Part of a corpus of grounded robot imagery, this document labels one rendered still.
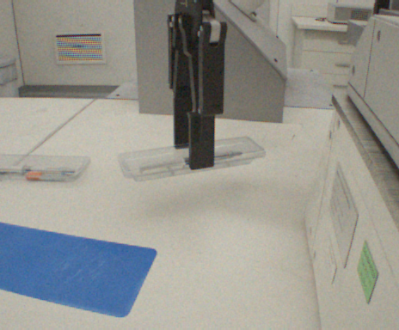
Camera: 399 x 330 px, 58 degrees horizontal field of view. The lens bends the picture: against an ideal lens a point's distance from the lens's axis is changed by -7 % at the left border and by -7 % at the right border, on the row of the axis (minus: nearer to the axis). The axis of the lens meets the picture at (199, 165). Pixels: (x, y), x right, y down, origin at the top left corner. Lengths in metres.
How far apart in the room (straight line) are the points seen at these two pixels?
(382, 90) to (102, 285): 0.30
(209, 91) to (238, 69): 0.35
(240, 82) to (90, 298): 0.51
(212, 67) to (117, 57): 3.17
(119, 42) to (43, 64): 0.82
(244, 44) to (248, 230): 0.39
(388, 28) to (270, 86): 0.52
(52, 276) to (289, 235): 0.26
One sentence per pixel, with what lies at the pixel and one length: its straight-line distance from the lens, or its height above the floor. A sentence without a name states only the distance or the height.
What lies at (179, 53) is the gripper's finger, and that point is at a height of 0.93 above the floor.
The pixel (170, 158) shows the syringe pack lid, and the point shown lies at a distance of 0.47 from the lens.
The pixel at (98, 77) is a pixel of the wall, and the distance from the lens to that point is 3.66.
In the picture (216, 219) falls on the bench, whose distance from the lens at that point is 0.46.
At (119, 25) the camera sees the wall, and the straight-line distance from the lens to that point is 3.49.
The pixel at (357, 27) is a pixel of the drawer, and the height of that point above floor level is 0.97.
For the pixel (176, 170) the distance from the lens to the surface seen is 0.46.
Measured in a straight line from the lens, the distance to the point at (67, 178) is 0.55.
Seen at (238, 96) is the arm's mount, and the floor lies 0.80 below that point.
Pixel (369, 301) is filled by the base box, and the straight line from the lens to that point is 0.22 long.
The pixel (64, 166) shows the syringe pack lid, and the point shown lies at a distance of 0.57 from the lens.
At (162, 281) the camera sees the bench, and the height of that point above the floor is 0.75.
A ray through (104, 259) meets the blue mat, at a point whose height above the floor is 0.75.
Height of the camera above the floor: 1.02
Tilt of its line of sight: 27 degrees down
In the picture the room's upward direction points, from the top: straight up
